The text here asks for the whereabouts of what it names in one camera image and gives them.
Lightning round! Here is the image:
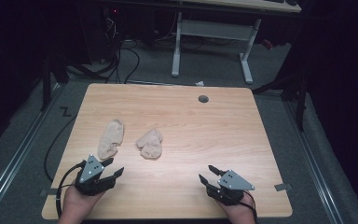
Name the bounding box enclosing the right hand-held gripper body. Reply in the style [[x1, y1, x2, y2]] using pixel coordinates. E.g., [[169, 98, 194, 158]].
[[206, 169, 256, 206]]

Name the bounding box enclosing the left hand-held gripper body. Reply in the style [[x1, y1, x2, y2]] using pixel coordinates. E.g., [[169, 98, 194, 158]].
[[74, 153, 117, 197]]

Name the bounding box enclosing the long beige sock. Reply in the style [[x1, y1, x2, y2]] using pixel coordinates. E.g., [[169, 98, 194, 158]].
[[97, 119, 125, 161]]

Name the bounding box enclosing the person's right hand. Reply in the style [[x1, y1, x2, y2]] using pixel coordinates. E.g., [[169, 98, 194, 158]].
[[214, 189, 258, 224]]

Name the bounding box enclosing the grey tape strip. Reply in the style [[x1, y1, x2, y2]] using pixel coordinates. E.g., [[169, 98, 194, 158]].
[[39, 188, 59, 198], [273, 182, 293, 192]]

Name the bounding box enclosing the black metal stand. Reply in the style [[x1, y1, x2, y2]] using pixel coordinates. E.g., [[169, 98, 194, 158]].
[[251, 73, 309, 133], [39, 54, 70, 112]]

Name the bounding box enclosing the red object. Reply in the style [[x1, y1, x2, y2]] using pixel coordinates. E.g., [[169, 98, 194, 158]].
[[261, 38, 275, 50]]

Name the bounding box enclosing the white-framed wooden desk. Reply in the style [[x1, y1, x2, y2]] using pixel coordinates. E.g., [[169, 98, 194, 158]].
[[117, 0, 303, 85]]

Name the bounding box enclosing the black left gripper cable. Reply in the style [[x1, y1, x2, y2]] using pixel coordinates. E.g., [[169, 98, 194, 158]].
[[55, 160, 88, 219]]

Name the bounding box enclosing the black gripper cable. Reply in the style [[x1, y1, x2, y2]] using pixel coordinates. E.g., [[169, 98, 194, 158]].
[[238, 189, 259, 224], [55, 160, 88, 219]]

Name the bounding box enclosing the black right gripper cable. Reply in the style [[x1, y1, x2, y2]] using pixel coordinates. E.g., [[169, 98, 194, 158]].
[[238, 189, 259, 224]]

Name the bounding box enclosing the black floor cable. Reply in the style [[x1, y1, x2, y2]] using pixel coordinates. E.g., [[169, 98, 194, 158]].
[[43, 114, 77, 183]]

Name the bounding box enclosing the metal floor rail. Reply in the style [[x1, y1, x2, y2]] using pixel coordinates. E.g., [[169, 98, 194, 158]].
[[0, 82, 67, 218], [283, 99, 346, 224]]

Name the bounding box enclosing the bundle of black cables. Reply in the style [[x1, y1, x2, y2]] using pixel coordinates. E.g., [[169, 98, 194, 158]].
[[66, 17, 142, 85]]

